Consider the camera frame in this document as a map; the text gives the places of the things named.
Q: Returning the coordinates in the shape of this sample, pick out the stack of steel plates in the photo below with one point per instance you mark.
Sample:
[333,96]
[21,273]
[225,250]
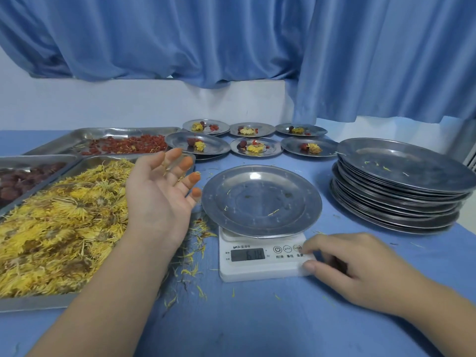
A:
[398,189]

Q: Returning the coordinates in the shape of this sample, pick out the rectangular steel tray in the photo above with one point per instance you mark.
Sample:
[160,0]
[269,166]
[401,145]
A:
[29,303]
[55,139]
[22,159]

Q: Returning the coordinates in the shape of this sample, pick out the wide blue curtain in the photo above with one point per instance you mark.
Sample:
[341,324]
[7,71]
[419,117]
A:
[167,33]

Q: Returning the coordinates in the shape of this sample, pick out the blue tablecloth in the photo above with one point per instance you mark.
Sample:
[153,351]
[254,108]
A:
[260,323]

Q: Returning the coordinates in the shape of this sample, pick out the person's left forearm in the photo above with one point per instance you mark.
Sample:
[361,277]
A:
[111,304]

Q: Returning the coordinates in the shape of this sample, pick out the pile of yellow chrysanthemums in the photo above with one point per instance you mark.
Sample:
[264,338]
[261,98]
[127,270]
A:
[63,234]

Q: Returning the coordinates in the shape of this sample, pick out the person's left hand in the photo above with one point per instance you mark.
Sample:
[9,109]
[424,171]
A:
[156,200]

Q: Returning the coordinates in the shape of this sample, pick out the round steel plate red label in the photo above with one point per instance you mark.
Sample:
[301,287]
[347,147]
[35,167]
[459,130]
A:
[225,126]

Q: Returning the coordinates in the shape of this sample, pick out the white digital kitchen scale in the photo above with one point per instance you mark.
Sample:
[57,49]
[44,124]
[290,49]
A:
[260,271]

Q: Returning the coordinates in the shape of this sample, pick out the narrow blue curtain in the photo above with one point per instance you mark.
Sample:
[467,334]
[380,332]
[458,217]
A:
[390,55]

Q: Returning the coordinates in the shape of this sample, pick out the white standing air conditioner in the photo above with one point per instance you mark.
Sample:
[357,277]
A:
[465,141]

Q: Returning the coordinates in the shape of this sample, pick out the person's right hand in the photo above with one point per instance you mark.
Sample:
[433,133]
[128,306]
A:
[372,271]

